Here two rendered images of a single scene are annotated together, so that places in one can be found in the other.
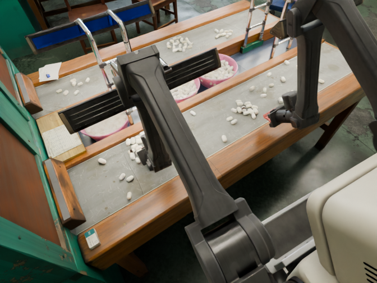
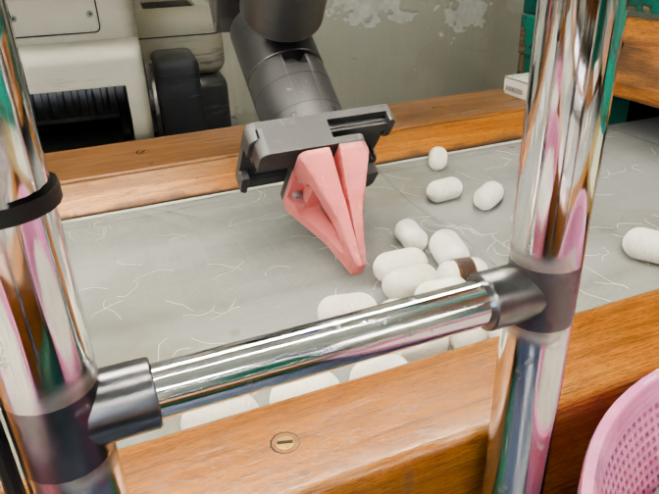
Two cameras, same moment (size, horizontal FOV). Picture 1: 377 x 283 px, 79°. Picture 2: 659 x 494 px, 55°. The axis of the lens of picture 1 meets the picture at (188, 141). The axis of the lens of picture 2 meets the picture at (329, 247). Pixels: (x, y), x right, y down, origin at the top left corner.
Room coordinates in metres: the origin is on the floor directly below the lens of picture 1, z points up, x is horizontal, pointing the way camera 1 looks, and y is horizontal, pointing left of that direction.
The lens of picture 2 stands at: (0.96, 0.24, 0.95)
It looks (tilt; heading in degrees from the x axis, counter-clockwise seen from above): 27 degrees down; 190
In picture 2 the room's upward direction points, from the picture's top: 2 degrees counter-clockwise
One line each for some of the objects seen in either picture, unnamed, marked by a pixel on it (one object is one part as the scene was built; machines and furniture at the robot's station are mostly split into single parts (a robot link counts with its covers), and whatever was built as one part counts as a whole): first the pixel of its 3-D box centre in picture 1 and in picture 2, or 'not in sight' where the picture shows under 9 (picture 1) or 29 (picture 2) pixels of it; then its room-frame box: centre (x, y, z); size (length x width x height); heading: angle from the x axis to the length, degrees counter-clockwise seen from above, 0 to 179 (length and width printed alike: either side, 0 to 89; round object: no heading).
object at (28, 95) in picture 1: (28, 91); not in sight; (0.97, 0.84, 0.83); 0.30 x 0.06 x 0.07; 31
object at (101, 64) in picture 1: (113, 63); not in sight; (1.08, 0.38, 0.90); 0.20 x 0.19 x 0.45; 121
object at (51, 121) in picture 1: (60, 135); not in sight; (0.71, 0.61, 0.77); 0.33 x 0.15 x 0.01; 31
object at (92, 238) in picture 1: (92, 238); (532, 87); (0.22, 0.35, 0.77); 0.06 x 0.04 x 0.02; 31
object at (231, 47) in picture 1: (185, 68); not in sight; (1.28, 0.00, 0.71); 1.81 x 0.05 x 0.11; 121
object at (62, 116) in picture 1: (148, 84); not in sight; (0.67, 0.14, 1.08); 0.62 x 0.08 x 0.07; 121
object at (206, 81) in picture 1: (215, 72); not in sight; (1.20, -0.19, 0.72); 0.27 x 0.27 x 0.10
